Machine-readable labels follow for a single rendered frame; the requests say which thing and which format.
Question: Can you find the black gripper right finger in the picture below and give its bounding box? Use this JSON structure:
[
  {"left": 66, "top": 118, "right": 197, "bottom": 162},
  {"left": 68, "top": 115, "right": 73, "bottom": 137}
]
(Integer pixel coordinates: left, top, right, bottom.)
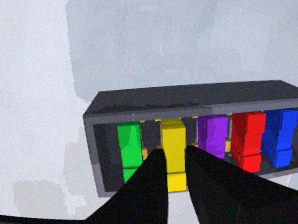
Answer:
[{"left": 185, "top": 145, "right": 298, "bottom": 224}]

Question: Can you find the purple fuse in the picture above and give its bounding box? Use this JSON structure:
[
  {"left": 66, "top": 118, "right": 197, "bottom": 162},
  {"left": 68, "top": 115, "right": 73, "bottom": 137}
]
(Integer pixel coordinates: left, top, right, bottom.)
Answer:
[{"left": 198, "top": 115, "right": 227, "bottom": 160}]

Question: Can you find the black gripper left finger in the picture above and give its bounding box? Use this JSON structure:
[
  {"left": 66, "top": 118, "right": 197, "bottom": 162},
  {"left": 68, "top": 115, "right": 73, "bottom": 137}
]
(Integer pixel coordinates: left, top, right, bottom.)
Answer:
[{"left": 0, "top": 149, "right": 169, "bottom": 224}]

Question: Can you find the grey rectangular fuse block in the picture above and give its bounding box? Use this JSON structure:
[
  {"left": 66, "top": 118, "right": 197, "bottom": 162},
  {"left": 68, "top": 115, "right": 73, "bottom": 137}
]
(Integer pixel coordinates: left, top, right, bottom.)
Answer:
[{"left": 82, "top": 80, "right": 298, "bottom": 198}]

